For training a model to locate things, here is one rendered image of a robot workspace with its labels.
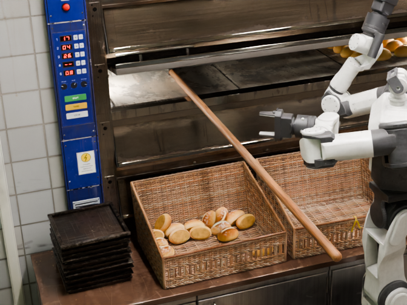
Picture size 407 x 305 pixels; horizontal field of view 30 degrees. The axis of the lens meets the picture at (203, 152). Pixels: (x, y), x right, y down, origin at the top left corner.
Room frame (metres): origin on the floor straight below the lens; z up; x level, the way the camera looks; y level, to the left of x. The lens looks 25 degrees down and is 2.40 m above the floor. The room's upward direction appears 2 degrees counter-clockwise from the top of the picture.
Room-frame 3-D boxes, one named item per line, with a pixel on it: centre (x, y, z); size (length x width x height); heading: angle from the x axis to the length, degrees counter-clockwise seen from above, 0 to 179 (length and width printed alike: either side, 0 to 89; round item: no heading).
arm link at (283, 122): (2.59, -0.33, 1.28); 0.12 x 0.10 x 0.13; 74
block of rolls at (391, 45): (3.89, -0.88, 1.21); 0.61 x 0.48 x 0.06; 18
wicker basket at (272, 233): (2.87, -0.01, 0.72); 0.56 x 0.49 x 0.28; 109
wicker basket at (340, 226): (3.05, -0.57, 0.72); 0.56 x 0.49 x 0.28; 106
